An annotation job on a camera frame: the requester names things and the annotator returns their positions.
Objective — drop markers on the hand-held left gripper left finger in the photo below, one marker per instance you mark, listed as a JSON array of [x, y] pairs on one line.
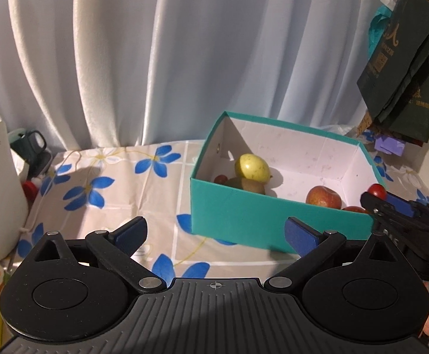
[[129, 234]]

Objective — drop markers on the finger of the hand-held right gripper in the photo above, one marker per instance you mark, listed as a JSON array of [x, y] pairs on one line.
[[402, 203], [371, 201]]

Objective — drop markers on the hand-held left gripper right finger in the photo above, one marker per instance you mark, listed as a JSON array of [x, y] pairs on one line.
[[303, 238]]

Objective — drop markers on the red cherry tomato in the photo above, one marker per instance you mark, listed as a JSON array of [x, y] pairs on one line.
[[354, 210], [220, 179], [377, 190]]

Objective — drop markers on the red apple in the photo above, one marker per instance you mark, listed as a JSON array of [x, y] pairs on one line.
[[323, 196]]

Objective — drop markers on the teal cardboard box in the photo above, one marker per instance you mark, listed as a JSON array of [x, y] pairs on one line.
[[236, 214]]

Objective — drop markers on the brown kiwi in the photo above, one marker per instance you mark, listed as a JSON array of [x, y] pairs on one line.
[[249, 186]]

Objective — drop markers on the large yellow pear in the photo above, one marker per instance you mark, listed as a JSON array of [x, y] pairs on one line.
[[253, 167]]

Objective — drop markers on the blue floral tablecloth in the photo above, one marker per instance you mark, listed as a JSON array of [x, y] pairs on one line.
[[155, 199]]

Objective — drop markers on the purple paper item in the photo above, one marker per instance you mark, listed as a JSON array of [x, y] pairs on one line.
[[389, 144]]

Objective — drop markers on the small red object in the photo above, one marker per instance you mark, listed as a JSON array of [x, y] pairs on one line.
[[30, 190]]

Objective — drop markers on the dark green mug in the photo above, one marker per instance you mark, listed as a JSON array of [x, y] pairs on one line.
[[28, 147]]

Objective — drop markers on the teal plastic bag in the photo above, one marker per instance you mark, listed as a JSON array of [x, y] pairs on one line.
[[378, 25]]

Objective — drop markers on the white curtain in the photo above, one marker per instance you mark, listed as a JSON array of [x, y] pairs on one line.
[[162, 51]]

